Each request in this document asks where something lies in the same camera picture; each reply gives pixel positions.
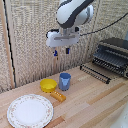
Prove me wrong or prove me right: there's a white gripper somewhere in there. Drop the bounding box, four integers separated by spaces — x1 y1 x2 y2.
45 28 81 57

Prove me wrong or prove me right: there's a cobalt blue cup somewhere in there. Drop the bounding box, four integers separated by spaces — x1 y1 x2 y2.
58 72 72 92

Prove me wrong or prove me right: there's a yellow plastic pan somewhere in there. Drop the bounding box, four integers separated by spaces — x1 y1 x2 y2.
39 78 67 103

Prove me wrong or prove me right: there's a black oven rack tray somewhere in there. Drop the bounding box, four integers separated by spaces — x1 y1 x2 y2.
79 63 112 85

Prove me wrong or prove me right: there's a black dish rack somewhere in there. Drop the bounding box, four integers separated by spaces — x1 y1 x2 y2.
92 37 128 80

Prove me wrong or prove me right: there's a white floral-rim plate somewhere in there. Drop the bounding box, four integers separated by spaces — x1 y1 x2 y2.
6 94 54 128

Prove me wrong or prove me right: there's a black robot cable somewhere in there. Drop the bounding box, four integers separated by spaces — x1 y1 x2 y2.
79 12 128 37

